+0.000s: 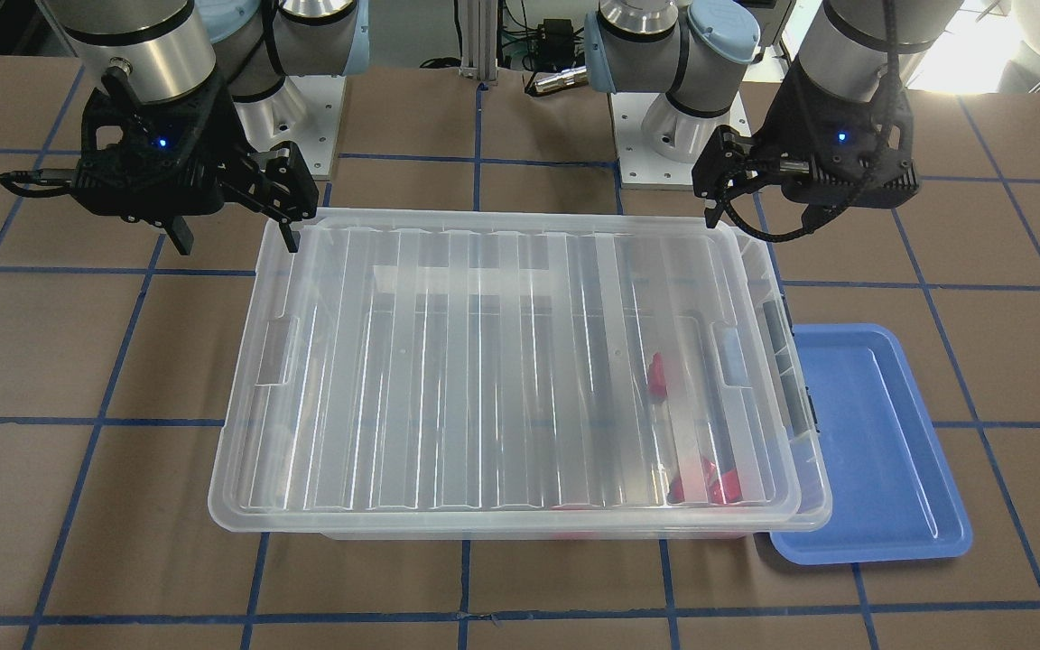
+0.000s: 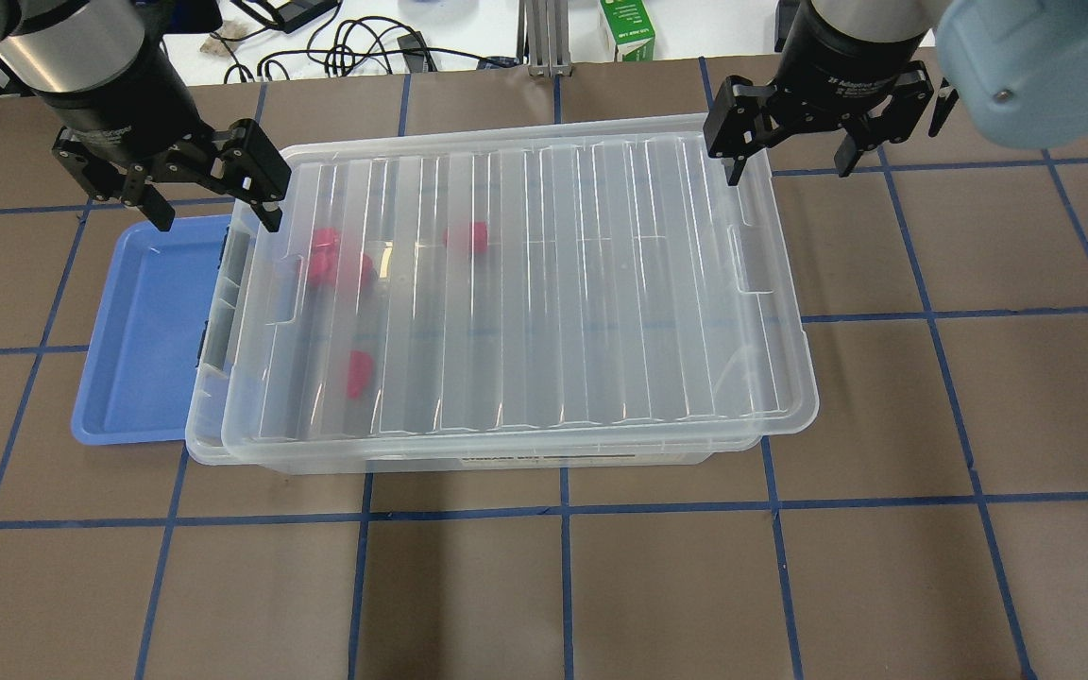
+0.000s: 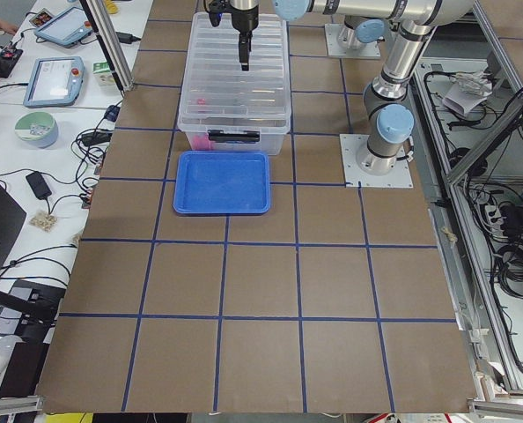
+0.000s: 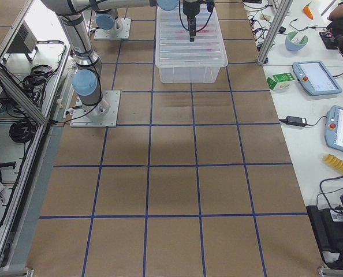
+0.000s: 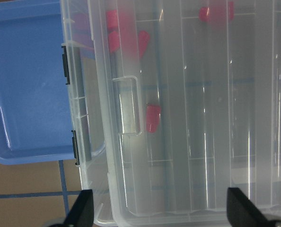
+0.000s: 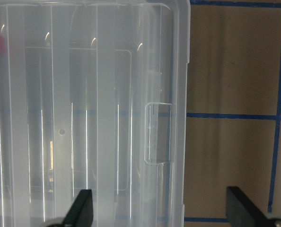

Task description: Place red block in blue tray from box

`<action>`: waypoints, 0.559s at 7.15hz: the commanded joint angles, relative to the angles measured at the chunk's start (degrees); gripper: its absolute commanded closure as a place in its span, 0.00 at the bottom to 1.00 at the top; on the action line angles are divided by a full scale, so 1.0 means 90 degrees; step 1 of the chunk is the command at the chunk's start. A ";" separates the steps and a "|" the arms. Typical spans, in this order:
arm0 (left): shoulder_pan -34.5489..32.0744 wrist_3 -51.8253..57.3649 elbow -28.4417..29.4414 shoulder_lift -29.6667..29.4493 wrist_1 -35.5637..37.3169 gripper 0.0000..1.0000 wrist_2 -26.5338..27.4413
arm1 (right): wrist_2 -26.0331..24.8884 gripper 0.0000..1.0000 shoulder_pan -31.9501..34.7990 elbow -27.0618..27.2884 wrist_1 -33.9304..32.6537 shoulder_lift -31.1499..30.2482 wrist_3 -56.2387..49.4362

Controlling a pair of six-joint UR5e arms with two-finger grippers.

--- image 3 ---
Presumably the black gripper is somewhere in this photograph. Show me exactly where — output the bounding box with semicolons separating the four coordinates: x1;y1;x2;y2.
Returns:
230;0;259;71

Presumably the clear plastic box lid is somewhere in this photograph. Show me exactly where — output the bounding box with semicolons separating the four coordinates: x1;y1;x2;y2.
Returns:
178;11;289;132

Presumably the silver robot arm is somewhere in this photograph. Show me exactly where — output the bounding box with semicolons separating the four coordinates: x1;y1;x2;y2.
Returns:
273;0;473;176
204;1;385;71

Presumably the clear plastic storage box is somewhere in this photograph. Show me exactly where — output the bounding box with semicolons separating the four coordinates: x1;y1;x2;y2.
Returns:
177;11;294;157

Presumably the red block beside corner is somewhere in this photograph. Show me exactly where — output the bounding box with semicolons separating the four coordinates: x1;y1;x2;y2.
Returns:
191;134;213;151

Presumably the blue plastic tray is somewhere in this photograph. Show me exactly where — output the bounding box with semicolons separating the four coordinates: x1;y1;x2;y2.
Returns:
173;151;271;215

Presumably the green white carton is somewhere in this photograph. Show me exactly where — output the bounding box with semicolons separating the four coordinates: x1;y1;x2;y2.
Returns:
92;62;115;86

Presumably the far teach pendant tablet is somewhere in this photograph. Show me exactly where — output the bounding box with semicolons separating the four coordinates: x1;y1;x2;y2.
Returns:
34;7;92;48

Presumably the teach pendant tablet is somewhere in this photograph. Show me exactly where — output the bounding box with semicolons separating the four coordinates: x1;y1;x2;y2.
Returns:
34;7;92;48
23;56;85;108

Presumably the near teach pendant tablet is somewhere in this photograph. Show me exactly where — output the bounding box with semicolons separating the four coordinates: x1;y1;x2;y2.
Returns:
23;56;85;108

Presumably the green white round bowl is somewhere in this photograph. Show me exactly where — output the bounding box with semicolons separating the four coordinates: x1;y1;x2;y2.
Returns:
14;112;59;148

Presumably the black power adapter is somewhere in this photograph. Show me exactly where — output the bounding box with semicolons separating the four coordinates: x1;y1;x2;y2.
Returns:
26;171;52;200

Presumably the small snack packet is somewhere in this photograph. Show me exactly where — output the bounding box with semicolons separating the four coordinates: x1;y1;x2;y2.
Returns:
29;211;58;233

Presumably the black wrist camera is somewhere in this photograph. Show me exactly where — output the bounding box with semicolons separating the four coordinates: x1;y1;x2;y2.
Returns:
203;0;230;27

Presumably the aluminium frame post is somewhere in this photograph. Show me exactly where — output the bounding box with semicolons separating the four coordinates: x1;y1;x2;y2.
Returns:
80;0;134;93

